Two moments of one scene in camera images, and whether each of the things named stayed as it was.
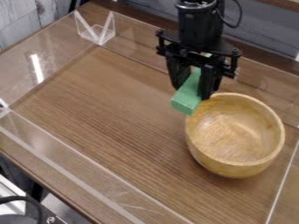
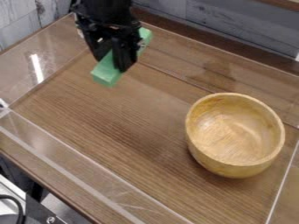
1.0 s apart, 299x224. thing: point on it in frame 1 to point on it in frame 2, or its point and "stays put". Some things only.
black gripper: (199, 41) to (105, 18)
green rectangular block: (187, 97) to (105, 72)
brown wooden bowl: (236, 135) stays put
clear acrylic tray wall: (41, 160) stays put
